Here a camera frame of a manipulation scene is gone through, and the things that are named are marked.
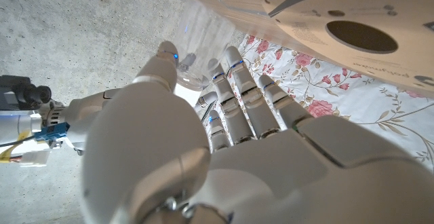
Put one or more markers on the cardboard filament reel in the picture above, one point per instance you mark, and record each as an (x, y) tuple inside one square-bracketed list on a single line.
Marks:
[(356, 30)]

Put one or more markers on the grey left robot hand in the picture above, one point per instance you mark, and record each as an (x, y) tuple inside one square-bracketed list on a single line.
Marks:
[(271, 169)]

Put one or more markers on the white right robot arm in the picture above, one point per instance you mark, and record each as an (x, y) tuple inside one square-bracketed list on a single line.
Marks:
[(13, 129)]

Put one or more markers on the floral backdrop cloth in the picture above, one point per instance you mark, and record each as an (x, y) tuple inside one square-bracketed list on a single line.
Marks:
[(339, 91)]

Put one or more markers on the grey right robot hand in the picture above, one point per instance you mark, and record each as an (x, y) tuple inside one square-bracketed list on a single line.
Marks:
[(84, 112)]

